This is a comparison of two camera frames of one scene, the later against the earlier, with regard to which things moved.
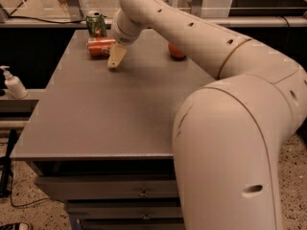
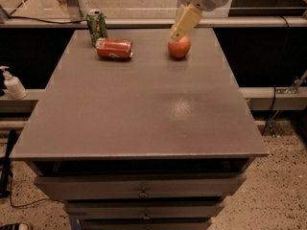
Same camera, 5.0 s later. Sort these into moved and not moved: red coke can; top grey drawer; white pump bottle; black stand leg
Moved: red coke can
Not moved: black stand leg; top grey drawer; white pump bottle
